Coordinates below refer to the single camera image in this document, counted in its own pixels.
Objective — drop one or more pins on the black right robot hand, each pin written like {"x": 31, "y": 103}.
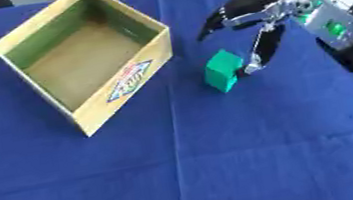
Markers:
{"x": 247, "y": 3}

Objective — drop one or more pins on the tan cardboard box green inside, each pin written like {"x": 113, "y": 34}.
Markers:
{"x": 85, "y": 57}

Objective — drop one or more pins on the green block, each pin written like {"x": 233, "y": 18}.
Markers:
{"x": 222, "y": 70}

